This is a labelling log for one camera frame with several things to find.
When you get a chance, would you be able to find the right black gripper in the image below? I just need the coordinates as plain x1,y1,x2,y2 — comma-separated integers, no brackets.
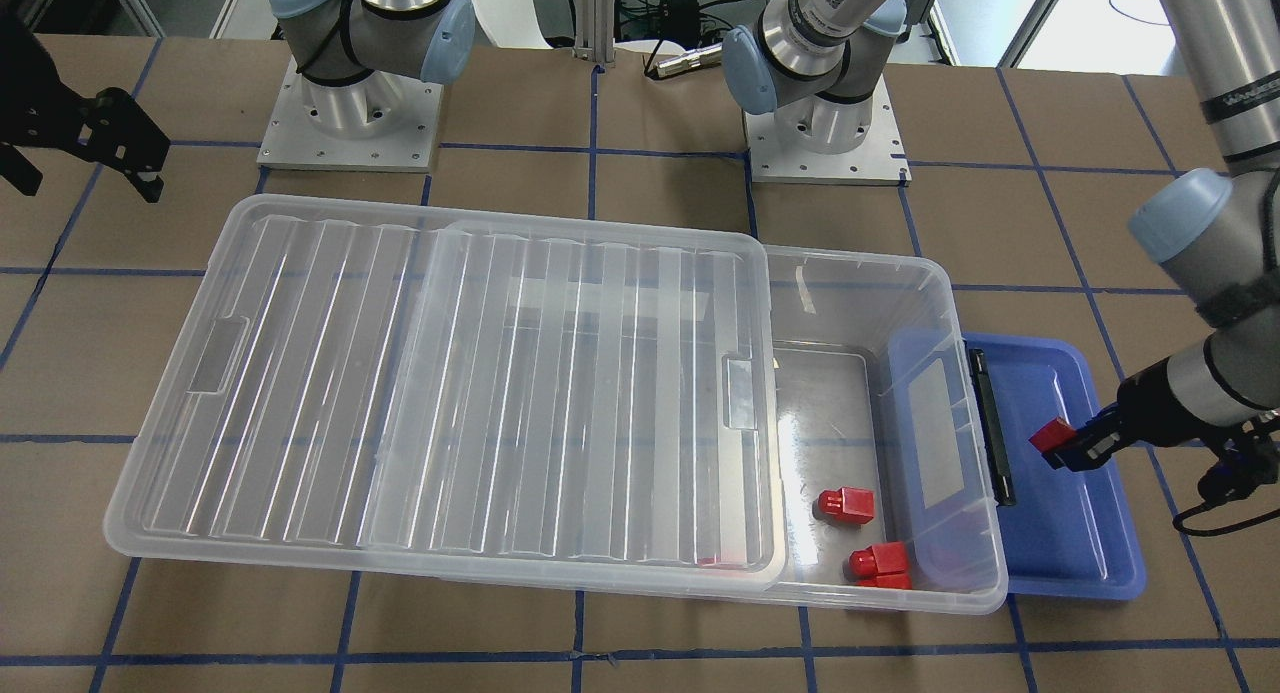
1,13,172,204

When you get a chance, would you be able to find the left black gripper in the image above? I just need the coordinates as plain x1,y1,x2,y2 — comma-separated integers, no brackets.
1042,355,1277,509

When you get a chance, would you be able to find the clear plastic box lid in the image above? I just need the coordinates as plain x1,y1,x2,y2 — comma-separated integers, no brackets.
102,195,785,597

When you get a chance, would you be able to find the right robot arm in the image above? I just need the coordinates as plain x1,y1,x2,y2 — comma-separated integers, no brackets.
1,0,476,204

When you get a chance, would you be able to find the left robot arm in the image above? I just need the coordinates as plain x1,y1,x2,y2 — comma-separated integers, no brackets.
723,0,1279,511

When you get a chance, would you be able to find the black box latch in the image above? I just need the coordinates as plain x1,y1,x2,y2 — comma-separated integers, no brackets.
966,345,1018,507

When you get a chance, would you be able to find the clear plastic storage box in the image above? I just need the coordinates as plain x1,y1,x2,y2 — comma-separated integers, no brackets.
440,243,1009,614

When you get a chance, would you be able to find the red block in box front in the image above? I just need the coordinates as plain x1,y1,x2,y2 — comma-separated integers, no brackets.
847,541,913,591

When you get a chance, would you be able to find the blue plastic tray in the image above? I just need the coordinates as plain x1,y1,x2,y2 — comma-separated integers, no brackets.
964,332,1147,601

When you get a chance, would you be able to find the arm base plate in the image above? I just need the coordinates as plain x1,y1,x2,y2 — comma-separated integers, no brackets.
257,59,445,174
742,78,913,186

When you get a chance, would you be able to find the aluminium frame post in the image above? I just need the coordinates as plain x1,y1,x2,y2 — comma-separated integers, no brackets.
572,0,617,69

